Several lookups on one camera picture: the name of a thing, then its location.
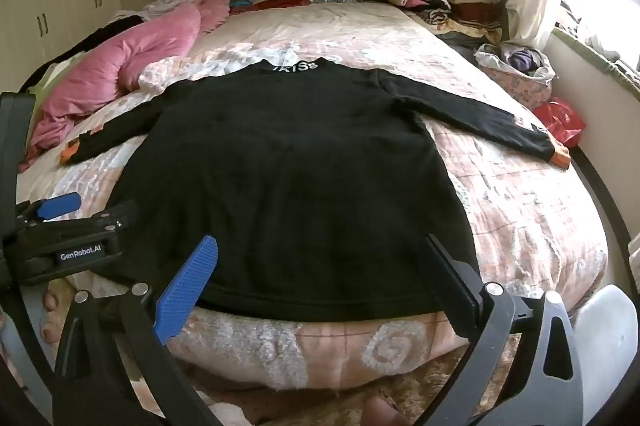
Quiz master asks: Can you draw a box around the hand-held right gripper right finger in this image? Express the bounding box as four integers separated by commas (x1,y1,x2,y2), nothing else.
415,233,583,426

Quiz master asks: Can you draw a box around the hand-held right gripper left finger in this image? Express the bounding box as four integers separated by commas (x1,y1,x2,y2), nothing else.
52,235,223,426

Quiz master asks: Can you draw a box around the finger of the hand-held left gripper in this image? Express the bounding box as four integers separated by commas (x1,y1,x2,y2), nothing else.
17,192,82,224
65,201,138,233

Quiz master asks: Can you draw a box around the black long-sleeved sweater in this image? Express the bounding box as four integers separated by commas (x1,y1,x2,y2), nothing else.
60,57,572,323

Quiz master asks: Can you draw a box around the person's right hand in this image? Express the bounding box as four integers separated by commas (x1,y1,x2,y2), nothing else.
361,397,416,426

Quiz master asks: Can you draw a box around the person's foot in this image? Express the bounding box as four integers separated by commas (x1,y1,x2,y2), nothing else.
40,278,91,347

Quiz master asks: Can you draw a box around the pink tufted bedspread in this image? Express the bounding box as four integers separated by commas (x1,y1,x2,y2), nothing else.
15,0,608,392

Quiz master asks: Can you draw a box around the light green cloth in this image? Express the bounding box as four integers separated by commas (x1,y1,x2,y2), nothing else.
27,60,76,96

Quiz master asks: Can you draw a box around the pink quilt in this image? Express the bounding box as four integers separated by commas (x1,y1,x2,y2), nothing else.
17,0,231,173

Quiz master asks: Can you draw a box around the black garment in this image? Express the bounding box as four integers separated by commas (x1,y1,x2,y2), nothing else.
22,14,146,91

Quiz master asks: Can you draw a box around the red plastic bag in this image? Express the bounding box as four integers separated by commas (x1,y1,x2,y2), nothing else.
531,98,587,149

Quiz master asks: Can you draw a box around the floral laundry basket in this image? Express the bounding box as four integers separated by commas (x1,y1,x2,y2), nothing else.
474,43,557,109

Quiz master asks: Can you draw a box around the white crumpled cloth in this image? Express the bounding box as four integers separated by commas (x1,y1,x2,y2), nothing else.
112,0,188,19

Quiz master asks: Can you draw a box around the green window sill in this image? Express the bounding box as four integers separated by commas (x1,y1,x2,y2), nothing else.
550,26,640,101

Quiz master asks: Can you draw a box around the heap of mixed garments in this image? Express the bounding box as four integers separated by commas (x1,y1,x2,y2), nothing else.
555,0,640,76

